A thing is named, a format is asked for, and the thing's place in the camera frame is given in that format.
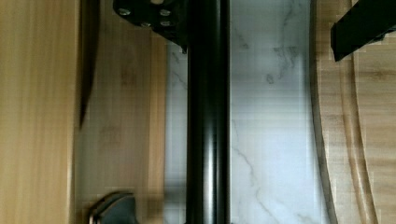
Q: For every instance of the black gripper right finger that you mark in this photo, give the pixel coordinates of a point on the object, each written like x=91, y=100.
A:
x=366, y=22

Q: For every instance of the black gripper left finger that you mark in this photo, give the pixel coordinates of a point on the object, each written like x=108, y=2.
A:
x=167, y=18

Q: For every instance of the black drawer handle bar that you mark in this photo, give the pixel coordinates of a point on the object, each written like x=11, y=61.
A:
x=208, y=140

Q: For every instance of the wooden drawer box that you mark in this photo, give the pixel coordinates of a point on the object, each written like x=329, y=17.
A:
x=82, y=112

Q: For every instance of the wooden cutting board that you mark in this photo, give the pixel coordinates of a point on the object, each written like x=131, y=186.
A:
x=353, y=104

